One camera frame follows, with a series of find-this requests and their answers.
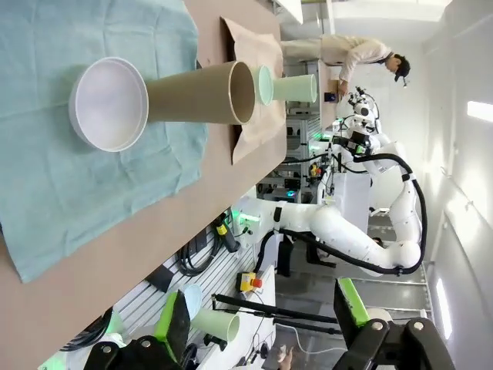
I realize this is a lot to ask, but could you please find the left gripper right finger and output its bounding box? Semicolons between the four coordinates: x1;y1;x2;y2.
333;277;456;370

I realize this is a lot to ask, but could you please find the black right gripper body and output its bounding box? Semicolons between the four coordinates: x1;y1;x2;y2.
344;129;374;158

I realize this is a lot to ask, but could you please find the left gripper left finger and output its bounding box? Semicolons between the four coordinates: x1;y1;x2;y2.
84;291;194;370

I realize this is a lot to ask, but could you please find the light green tall cup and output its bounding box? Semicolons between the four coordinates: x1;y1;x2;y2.
271;72;319;104

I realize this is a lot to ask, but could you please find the beige cloth mat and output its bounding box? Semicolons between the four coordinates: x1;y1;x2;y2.
219;15;289;167

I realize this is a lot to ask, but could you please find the light green bowl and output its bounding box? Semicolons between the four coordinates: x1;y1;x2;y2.
256;64;277;106

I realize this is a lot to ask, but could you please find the teal cloth mat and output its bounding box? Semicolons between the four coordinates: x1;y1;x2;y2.
0;0;210;284

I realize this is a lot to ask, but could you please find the brown tall cup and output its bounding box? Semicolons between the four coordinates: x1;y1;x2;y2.
145;60;257;127

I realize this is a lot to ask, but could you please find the white bowl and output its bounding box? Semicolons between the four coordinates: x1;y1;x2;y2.
68;56;150;153

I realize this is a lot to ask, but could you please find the spare pale blue bowl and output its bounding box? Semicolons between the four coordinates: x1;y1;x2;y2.
183;284;204;318

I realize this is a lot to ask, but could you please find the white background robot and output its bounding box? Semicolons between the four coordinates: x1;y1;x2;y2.
334;86;384;134

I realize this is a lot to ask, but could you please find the spare light green cup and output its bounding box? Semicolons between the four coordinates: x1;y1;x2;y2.
190;309;242;344

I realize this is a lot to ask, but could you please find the yellow emergency stop box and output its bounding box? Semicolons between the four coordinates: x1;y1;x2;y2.
235;271;265;293

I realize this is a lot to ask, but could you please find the person in beige shirt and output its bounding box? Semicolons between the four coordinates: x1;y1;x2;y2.
280;33;412;95

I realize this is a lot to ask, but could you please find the black handheld scanner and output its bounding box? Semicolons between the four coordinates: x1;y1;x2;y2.
214;213;241;254

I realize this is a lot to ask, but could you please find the coiled black cable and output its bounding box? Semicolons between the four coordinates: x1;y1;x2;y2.
177;237;222;278

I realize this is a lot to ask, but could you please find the black camera stand rod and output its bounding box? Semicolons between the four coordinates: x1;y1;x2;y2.
211;292;342;326

